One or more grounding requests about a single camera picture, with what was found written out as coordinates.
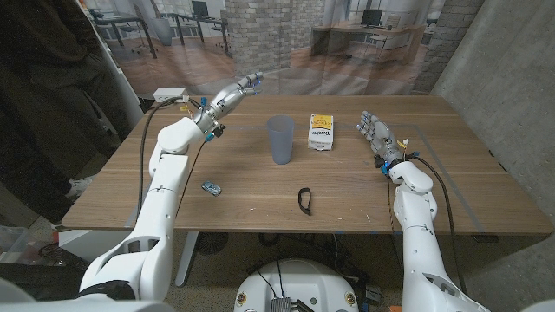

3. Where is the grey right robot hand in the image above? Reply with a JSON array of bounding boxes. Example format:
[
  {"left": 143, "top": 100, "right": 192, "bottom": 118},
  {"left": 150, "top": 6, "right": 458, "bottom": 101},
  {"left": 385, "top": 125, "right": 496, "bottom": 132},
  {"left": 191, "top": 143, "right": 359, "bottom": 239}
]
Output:
[{"left": 355, "top": 110, "right": 408, "bottom": 168}]

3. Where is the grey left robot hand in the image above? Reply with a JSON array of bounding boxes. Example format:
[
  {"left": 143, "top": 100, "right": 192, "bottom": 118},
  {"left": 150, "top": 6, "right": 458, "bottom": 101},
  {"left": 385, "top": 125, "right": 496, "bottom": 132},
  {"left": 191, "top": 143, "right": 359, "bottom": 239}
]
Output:
[{"left": 194, "top": 72, "right": 264, "bottom": 133}]

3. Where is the translucent blue-grey plastic cup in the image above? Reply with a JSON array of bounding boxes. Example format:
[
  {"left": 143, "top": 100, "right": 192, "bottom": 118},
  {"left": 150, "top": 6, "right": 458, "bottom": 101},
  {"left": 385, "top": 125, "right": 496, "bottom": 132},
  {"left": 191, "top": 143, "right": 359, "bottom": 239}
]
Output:
[{"left": 265, "top": 114, "right": 296, "bottom": 166}]

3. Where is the white power strip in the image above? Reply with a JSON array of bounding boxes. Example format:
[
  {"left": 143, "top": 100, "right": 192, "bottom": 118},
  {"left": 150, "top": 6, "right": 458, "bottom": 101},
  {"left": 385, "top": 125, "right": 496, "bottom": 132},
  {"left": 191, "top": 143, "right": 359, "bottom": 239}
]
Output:
[{"left": 153, "top": 88, "right": 189, "bottom": 104}]

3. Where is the yellow white brown sugar box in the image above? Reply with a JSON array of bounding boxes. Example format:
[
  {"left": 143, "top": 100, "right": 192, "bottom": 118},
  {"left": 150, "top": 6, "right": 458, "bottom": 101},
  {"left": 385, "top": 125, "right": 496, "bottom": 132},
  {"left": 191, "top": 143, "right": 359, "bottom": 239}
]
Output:
[{"left": 307, "top": 114, "right": 335, "bottom": 152}]

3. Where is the small blue silver toy car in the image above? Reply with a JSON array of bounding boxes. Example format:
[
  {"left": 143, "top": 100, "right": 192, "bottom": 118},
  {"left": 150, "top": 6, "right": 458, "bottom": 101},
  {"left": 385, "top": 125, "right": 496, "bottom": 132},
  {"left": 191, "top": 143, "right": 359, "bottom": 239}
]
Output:
[{"left": 200, "top": 180, "right": 223, "bottom": 198}]

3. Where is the printed office backdrop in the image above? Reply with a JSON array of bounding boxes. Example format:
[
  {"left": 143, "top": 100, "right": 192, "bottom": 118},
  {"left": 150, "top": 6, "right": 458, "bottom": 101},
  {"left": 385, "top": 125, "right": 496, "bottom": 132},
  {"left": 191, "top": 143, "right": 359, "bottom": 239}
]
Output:
[{"left": 80, "top": 0, "right": 486, "bottom": 97}]

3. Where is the white upright panel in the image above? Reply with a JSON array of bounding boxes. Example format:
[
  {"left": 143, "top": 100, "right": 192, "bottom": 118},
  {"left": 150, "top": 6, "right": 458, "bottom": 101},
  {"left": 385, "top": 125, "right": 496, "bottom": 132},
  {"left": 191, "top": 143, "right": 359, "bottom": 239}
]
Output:
[{"left": 75, "top": 0, "right": 147, "bottom": 136}]

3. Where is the dark round floor fan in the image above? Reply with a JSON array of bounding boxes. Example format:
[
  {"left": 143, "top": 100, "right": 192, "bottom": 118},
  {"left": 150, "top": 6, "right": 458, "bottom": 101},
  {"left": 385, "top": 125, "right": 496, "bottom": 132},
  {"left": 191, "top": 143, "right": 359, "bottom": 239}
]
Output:
[{"left": 195, "top": 231, "right": 230, "bottom": 256}]

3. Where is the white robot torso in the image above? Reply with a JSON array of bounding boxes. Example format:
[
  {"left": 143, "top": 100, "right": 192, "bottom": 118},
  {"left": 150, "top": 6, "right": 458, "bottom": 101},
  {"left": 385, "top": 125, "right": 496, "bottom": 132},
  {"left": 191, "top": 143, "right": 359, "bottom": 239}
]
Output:
[{"left": 233, "top": 258, "right": 360, "bottom": 312}]

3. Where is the person in dark clothes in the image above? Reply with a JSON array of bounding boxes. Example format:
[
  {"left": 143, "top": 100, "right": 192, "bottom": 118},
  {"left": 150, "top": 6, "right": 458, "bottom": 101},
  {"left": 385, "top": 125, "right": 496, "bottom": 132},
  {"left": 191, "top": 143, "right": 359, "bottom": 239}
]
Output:
[{"left": 0, "top": 0, "right": 144, "bottom": 224}]

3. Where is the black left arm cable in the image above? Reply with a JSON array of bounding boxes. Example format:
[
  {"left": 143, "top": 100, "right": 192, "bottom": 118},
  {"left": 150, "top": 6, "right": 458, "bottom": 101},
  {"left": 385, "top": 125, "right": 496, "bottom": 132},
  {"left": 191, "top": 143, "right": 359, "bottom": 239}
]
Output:
[{"left": 136, "top": 95, "right": 186, "bottom": 218}]

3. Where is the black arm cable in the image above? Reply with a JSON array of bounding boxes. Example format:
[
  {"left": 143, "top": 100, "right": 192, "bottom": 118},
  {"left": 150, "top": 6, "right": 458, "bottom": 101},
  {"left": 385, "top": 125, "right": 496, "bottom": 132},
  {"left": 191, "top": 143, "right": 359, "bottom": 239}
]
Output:
[
  {"left": 407, "top": 154, "right": 469, "bottom": 296},
  {"left": 136, "top": 95, "right": 186, "bottom": 218}
]

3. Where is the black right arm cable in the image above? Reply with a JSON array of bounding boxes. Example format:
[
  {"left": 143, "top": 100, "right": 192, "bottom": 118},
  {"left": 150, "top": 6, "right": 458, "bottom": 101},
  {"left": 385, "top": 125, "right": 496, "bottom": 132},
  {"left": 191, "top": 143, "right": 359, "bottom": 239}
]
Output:
[{"left": 407, "top": 154, "right": 469, "bottom": 296}]

